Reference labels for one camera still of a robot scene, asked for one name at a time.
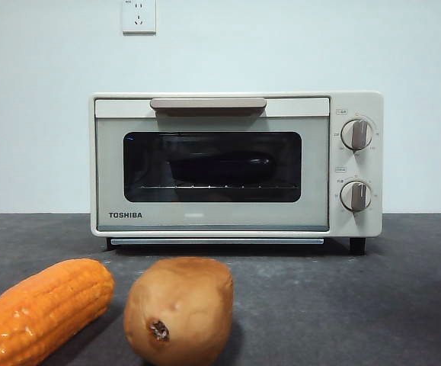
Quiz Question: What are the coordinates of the silver oven crumb tray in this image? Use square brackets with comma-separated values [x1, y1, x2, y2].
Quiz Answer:
[108, 238, 325, 246]

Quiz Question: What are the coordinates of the cream Toshiba toaster oven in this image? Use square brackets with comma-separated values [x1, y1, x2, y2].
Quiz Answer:
[88, 90, 384, 255]

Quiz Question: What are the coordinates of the metal wire oven rack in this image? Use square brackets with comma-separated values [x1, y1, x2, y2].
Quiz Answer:
[138, 184, 297, 191]

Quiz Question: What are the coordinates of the beige round oven knob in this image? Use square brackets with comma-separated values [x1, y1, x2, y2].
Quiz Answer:
[339, 180, 372, 212]
[340, 118, 372, 150]

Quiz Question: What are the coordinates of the glass oven door with handle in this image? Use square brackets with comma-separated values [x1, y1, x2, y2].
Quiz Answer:
[94, 98, 331, 233]

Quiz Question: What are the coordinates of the white wall power socket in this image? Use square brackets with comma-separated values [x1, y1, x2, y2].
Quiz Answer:
[122, 0, 157, 36]

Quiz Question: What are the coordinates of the brown potato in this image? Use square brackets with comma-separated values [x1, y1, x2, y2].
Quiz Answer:
[123, 256, 233, 366]

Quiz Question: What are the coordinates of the dark purple eggplant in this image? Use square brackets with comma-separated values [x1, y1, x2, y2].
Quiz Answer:
[170, 151, 271, 183]

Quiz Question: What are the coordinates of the orange corn cob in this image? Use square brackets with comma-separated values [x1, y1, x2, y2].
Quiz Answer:
[0, 258, 115, 366]

